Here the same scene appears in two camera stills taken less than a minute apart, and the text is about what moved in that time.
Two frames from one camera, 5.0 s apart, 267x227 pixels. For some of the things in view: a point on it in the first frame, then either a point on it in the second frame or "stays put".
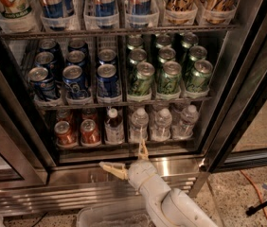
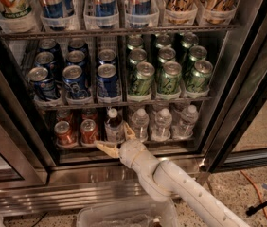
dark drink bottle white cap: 114,129 stays put
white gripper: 139,173 → 131,151
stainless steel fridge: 74,76 stays put
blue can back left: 49,45 stays put
